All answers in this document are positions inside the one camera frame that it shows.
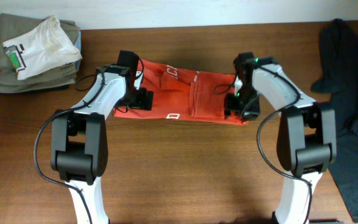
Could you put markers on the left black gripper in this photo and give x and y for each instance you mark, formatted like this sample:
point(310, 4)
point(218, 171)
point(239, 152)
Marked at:
point(138, 100)

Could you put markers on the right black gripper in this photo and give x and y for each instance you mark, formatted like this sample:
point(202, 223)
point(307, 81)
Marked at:
point(247, 114)

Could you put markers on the orange t-shirt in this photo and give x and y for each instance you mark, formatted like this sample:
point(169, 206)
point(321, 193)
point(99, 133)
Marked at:
point(183, 94)

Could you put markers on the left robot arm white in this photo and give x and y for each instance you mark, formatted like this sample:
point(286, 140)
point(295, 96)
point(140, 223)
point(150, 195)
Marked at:
point(79, 147)

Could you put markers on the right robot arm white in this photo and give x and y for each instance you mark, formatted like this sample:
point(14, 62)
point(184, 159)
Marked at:
point(306, 142)

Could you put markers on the dark grey clothes pile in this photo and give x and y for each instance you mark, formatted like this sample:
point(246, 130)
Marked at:
point(338, 46)

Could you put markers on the light blue folded garment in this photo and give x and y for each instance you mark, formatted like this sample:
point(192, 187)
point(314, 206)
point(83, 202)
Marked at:
point(77, 44)

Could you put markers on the white folded t-shirt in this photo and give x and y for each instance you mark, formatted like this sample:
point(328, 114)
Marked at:
point(43, 48)

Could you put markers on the olive folded garment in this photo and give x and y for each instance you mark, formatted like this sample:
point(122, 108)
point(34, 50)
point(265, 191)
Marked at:
point(12, 26)

